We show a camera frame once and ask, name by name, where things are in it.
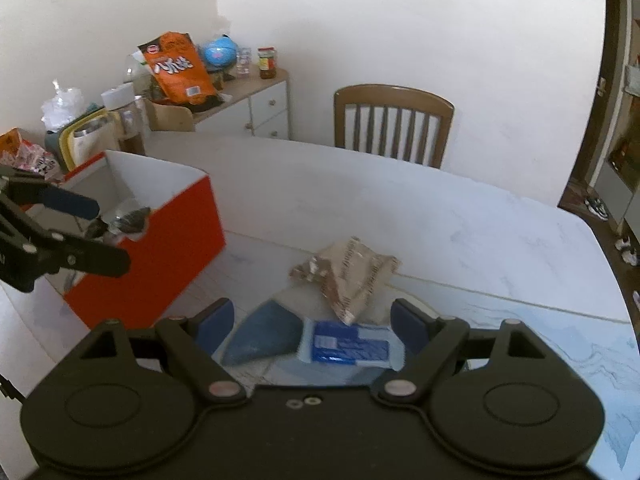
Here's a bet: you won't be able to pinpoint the blue white tissue pack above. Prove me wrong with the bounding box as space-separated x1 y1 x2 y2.
297 318 405 370

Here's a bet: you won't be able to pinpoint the beige patterned snack bag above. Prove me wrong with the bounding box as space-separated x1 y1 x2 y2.
290 237 400 325

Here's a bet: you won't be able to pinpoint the clear bag black contents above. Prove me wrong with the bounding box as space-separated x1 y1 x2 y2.
84 207 152 240

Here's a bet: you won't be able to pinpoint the red orange snack packets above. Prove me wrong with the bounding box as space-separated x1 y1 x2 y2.
0 128 62 181

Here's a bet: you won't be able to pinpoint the yellow rimmed container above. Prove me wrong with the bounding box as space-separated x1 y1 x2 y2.
58 108 119 171

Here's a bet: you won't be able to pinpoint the crumpled white plastic bag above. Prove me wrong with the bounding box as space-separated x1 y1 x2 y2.
41 79 87 131

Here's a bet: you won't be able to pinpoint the red white cardboard box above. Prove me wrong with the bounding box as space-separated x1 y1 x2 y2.
27 151 226 328

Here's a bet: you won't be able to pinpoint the clear jar white lid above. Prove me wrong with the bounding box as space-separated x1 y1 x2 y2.
101 82 146 155

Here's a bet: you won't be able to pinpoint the orange snack bag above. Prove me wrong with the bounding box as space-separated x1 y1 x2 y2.
138 32 222 113

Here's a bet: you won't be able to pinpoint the blue globe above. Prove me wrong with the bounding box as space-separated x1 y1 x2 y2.
200 35 238 72

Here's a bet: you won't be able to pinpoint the white drawer cabinet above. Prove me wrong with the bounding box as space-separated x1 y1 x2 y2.
194 70 290 140

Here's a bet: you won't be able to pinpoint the brown wooden chair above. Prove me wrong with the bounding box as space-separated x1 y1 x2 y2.
333 84 454 169

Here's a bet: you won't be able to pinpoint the small clear glass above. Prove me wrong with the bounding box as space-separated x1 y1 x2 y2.
235 48 252 77

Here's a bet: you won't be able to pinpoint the red sauce jar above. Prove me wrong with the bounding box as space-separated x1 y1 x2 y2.
257 47 278 79

